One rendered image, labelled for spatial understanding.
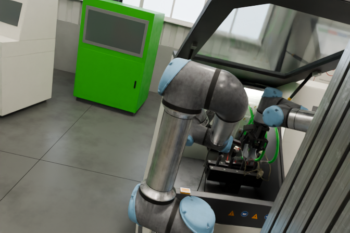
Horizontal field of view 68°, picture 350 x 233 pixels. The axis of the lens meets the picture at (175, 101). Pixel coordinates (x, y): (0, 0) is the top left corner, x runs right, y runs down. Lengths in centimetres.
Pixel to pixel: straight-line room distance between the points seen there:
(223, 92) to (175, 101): 13
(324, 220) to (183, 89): 40
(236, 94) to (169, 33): 464
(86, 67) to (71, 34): 159
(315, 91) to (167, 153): 120
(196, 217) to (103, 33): 349
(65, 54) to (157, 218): 522
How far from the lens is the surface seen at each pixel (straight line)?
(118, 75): 407
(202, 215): 84
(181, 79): 67
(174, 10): 528
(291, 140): 174
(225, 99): 67
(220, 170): 161
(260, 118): 116
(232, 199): 148
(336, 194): 51
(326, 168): 54
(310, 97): 175
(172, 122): 72
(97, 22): 407
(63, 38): 581
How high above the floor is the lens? 181
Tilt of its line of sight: 20 degrees down
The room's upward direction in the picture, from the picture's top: 14 degrees clockwise
